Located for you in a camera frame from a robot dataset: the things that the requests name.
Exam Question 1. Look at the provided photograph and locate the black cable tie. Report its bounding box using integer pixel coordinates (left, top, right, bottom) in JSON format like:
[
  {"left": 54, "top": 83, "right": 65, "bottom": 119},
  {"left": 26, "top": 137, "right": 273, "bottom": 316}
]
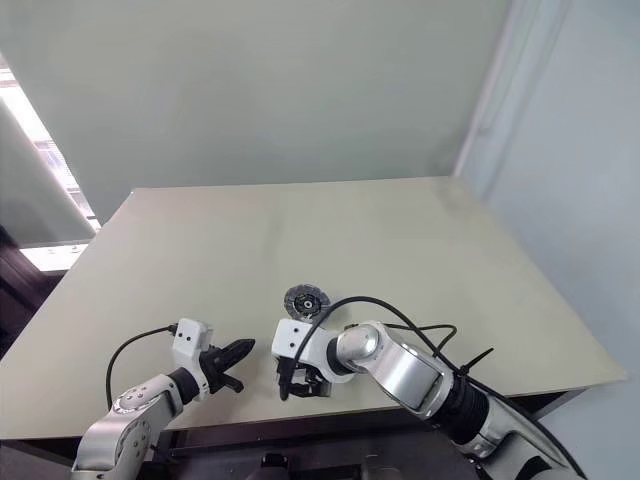
[{"left": 452, "top": 348, "right": 495, "bottom": 389}]

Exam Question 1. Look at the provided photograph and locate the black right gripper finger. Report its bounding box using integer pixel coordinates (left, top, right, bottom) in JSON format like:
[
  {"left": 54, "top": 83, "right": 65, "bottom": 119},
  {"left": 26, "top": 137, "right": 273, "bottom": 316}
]
[
  {"left": 293, "top": 378, "right": 323, "bottom": 399},
  {"left": 277, "top": 363, "right": 294, "bottom": 402}
]

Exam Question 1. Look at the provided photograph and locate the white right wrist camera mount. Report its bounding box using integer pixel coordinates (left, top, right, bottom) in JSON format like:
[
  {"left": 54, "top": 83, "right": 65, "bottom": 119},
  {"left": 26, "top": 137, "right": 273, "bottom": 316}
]
[{"left": 270, "top": 319, "right": 357, "bottom": 386}]

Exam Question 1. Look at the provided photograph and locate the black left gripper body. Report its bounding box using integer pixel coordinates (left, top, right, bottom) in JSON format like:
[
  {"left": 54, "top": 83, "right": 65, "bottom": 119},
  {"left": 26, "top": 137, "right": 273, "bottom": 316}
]
[{"left": 198, "top": 344, "right": 234, "bottom": 397}]

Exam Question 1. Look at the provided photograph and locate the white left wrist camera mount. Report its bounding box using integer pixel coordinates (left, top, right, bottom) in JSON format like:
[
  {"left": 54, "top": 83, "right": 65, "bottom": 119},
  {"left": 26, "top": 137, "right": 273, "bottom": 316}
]
[{"left": 171, "top": 317, "right": 216, "bottom": 404}]

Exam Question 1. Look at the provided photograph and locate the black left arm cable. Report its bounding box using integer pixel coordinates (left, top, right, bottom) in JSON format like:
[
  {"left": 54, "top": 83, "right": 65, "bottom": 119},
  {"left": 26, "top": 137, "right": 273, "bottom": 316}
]
[{"left": 104, "top": 324, "right": 179, "bottom": 409}]

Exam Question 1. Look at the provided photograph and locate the dark rounded shape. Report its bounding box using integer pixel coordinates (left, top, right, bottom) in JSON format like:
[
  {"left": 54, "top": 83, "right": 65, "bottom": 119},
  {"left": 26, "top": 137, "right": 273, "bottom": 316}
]
[{"left": 259, "top": 451, "right": 292, "bottom": 480}]

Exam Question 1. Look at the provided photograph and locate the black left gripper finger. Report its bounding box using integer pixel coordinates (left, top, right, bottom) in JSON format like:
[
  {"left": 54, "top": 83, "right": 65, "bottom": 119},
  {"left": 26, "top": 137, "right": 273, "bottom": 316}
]
[
  {"left": 219, "top": 338, "right": 257, "bottom": 370},
  {"left": 218, "top": 370, "right": 246, "bottom": 394}
]

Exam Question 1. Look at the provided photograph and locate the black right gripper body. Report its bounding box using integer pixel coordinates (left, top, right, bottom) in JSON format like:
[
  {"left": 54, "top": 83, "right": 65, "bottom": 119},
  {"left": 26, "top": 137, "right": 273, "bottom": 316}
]
[{"left": 274, "top": 355, "right": 333, "bottom": 400}]

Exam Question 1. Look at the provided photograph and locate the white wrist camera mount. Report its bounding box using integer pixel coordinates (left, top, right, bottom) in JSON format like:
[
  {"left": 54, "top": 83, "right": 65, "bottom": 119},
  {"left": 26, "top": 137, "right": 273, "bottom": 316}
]
[
  {"left": 171, "top": 317, "right": 216, "bottom": 404},
  {"left": 270, "top": 319, "right": 357, "bottom": 386}
]

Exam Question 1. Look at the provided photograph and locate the black table frame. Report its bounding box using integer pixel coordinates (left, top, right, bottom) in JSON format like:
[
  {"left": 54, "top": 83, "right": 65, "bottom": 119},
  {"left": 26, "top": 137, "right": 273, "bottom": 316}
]
[{"left": 0, "top": 389, "right": 556, "bottom": 480}]

